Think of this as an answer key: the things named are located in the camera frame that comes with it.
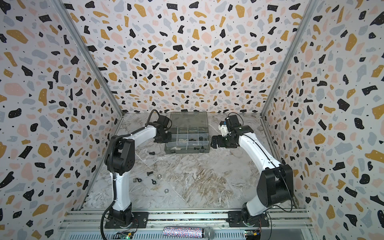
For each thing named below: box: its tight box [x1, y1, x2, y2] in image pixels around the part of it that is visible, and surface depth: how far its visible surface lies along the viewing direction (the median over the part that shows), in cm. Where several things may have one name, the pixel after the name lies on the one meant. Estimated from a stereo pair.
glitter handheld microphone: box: [162, 226, 216, 240], surface depth 69 cm
